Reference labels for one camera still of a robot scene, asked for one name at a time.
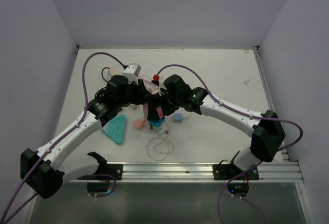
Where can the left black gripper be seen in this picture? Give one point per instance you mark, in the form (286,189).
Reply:
(142,92)

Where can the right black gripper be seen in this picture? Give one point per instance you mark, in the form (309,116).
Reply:
(156,100)

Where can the pink plug adapter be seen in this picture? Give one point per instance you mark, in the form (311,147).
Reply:
(160,112)

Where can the blue plug adapter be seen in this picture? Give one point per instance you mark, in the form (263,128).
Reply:
(177,118)

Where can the teal plug adapter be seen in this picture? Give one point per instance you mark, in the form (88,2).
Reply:
(157,123)

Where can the pink plug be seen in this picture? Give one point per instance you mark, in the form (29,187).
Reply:
(138,124)

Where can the teal triangular socket adapter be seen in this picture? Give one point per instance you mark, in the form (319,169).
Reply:
(115,129)

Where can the mint green plug adapter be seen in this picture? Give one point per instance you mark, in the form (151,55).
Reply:
(159,130)

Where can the beige power strip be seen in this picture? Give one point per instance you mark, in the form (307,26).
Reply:
(113,72)

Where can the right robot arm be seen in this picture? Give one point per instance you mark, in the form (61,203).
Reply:
(264,129)

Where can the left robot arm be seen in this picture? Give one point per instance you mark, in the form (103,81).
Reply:
(41,170)

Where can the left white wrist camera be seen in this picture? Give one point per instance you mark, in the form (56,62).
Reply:
(132,73)

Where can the aluminium front rail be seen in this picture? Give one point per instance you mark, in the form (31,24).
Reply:
(205,172)

